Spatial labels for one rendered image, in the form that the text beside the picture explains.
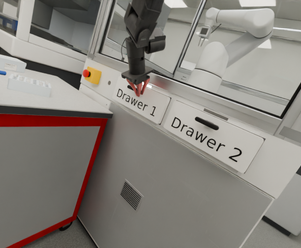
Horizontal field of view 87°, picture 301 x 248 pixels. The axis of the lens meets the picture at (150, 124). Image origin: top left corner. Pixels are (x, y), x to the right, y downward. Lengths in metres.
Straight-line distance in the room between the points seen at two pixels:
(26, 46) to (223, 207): 1.29
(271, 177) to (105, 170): 0.67
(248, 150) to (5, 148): 0.72
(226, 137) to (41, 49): 1.18
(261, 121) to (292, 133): 0.07
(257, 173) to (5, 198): 0.82
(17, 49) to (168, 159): 1.07
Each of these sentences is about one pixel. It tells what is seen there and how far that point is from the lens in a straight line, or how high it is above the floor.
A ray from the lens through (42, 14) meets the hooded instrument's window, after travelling 1.33.
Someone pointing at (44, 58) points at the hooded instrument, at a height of 0.84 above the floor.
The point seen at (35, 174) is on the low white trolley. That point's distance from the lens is 0.77.
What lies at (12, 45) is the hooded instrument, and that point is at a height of 0.86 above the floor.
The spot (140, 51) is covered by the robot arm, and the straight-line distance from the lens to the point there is 0.55.
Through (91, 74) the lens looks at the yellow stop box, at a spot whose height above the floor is 0.88.
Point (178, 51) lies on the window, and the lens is 0.66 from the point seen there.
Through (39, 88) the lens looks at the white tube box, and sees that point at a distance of 0.73.
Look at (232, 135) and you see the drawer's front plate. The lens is 0.52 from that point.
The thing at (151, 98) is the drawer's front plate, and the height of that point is 0.90.
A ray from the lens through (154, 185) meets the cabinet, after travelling 0.68.
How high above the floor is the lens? 0.96
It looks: 14 degrees down
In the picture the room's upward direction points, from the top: 22 degrees clockwise
